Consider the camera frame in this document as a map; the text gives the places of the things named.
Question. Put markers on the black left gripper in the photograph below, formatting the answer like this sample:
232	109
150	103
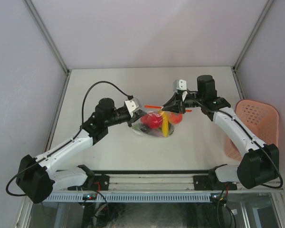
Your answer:
136	115

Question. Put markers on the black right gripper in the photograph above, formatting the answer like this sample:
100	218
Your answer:
174	104

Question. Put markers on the orange fake peach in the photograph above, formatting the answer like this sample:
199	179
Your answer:
175	118

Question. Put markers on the red fake apple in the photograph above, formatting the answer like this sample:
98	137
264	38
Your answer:
152	120

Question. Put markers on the clear zip top bag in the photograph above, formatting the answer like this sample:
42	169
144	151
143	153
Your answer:
148	109

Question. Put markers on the yellow fake banana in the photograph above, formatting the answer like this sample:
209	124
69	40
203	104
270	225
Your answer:
165	123

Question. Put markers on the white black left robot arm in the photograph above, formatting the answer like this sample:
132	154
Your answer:
39	176

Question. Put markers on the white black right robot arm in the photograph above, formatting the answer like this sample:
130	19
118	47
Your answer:
260	161

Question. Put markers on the purple fake eggplant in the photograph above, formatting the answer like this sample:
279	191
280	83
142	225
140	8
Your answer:
154	132

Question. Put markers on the pink plastic basket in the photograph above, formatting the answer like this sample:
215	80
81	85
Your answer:
260	118

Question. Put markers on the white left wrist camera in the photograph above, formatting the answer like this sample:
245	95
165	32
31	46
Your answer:
132	106

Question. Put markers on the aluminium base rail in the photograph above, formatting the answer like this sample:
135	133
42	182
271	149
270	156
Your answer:
151	182

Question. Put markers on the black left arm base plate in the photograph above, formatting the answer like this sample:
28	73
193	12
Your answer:
98	182

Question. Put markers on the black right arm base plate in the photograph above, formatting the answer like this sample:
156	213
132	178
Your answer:
204	182

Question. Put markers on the perforated grey cable duct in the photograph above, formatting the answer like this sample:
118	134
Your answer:
130	197

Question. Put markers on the aluminium corner frame post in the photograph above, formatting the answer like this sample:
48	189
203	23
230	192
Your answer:
253	34

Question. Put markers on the left aluminium corner post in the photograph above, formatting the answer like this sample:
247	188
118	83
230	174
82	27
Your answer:
45	33

